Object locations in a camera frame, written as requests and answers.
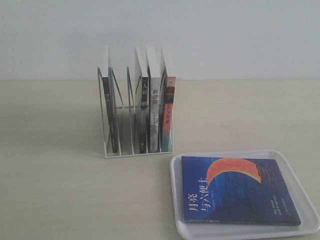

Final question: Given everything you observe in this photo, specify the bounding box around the blue moon cover book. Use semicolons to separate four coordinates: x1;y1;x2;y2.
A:
181;156;301;226

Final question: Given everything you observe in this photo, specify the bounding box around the black spine book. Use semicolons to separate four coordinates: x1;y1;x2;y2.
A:
134;45;148;154

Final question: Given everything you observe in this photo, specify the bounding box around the red teal spine book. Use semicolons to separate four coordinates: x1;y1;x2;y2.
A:
160;46;177;152

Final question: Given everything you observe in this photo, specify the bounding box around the grey spine book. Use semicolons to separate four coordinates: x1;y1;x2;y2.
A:
146;44;161;153

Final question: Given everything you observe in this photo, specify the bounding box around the dark maroon spine book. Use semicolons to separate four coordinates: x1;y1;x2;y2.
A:
101;44;119;153

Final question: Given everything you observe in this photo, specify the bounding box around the white square tray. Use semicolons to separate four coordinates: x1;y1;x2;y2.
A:
170;149;320;240

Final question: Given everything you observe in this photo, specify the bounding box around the white wire book rack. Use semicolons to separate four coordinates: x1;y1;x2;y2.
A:
97;67;174;159

